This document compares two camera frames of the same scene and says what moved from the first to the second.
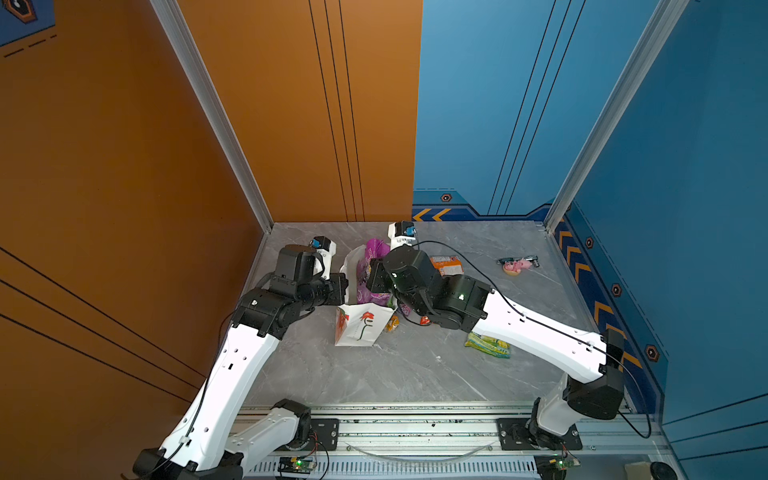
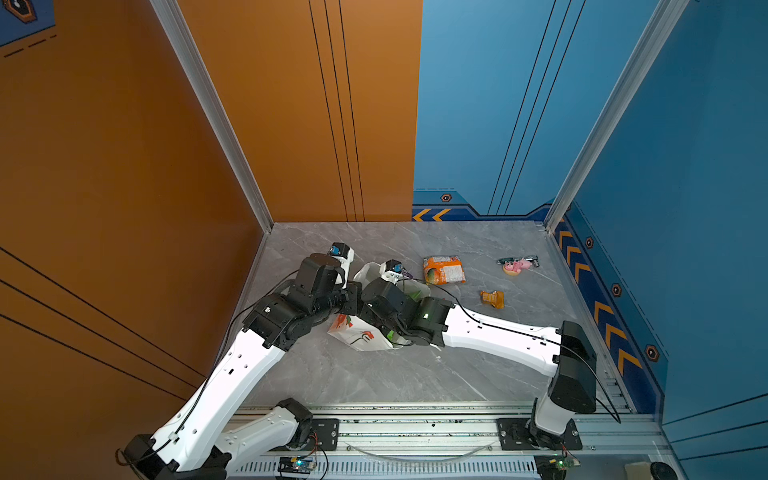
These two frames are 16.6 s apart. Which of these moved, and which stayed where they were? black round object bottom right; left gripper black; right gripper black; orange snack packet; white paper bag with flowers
Moved: right gripper black; left gripper black; white paper bag with flowers
Stayed: black round object bottom right; orange snack packet
